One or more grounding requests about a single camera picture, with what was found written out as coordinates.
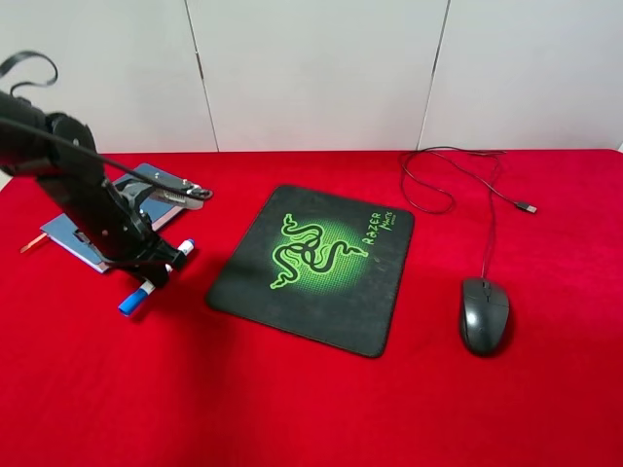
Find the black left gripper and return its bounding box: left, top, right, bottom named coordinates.
left=72, top=177, right=187, bottom=289

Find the white marker blue cap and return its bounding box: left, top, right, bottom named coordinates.
left=118, top=238, right=195, bottom=316

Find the black wired computer mouse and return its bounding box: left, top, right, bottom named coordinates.
left=458, top=277, right=510, bottom=357

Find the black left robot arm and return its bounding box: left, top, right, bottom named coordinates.
left=1, top=93, right=187, bottom=288

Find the blue hardcover notebook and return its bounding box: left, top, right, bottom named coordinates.
left=41, top=163, right=203, bottom=273

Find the red velvet tablecloth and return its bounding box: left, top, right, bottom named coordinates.
left=1, top=150, right=622, bottom=466

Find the black green Razer mousepad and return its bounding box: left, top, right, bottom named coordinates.
left=205, top=185, right=415, bottom=358

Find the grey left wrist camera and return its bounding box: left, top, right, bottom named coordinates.
left=115, top=170, right=213, bottom=210

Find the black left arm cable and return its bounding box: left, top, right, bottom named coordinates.
left=0, top=50, right=214, bottom=200

